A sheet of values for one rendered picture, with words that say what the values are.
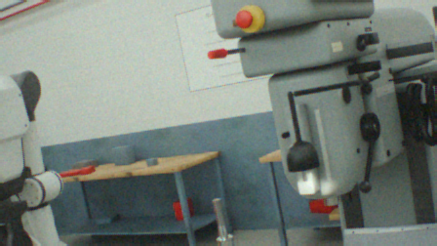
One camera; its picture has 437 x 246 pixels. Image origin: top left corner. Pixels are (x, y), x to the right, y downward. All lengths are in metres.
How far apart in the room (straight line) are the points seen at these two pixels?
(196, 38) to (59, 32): 2.10
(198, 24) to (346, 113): 5.43
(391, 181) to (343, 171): 0.47
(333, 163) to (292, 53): 0.28
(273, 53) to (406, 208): 0.73
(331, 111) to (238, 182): 5.42
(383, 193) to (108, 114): 6.09
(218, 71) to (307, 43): 5.35
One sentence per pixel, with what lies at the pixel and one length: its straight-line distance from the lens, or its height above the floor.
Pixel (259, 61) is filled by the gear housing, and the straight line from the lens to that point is 1.57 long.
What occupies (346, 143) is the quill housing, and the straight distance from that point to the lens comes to 1.58.
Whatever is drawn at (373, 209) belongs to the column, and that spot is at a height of 1.16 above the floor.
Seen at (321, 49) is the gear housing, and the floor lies 1.67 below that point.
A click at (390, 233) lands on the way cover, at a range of 2.06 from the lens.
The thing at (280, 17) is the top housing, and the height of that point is 1.75.
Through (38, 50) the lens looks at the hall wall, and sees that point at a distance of 8.67.
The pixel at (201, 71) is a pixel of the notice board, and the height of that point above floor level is 1.72.
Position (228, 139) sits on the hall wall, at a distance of 6.89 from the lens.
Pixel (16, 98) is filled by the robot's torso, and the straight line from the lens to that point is 1.66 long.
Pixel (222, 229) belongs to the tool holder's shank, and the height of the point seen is 1.23.
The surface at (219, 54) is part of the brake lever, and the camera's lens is 1.49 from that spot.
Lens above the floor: 1.65
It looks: 4 degrees down
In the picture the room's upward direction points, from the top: 11 degrees counter-clockwise
